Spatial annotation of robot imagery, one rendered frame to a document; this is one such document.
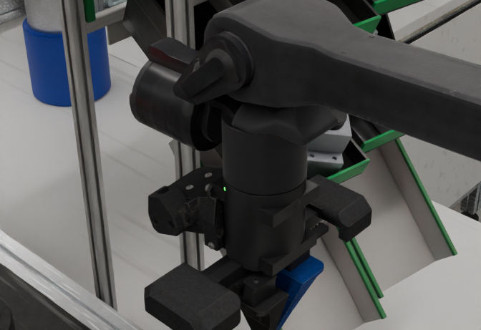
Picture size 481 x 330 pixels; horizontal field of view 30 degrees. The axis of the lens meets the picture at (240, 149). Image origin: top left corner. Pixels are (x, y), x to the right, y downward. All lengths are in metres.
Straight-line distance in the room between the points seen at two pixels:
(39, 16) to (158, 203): 1.11
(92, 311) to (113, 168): 0.48
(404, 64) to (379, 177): 0.66
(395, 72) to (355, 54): 0.03
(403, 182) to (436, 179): 1.39
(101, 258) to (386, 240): 0.36
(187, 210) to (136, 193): 0.87
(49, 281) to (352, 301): 0.40
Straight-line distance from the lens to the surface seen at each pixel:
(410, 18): 2.13
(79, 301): 1.15
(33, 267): 1.21
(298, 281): 0.65
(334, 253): 1.05
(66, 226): 1.44
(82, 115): 1.03
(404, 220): 1.15
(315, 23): 0.53
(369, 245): 1.11
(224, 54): 0.53
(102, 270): 1.16
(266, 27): 0.52
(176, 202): 0.63
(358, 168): 0.93
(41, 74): 1.76
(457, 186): 2.68
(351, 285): 1.05
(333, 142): 0.90
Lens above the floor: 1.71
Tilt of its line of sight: 32 degrees down
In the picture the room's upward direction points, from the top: 1 degrees counter-clockwise
